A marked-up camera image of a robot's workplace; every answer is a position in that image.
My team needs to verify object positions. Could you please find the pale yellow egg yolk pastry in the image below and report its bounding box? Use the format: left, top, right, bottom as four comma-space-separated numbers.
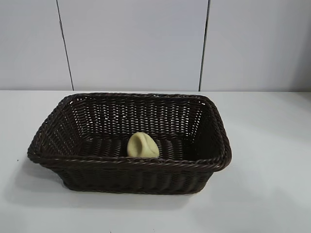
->
127, 132, 160, 159

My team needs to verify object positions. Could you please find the dark brown woven basket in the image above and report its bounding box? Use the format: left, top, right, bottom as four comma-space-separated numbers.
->
26, 92, 233, 196

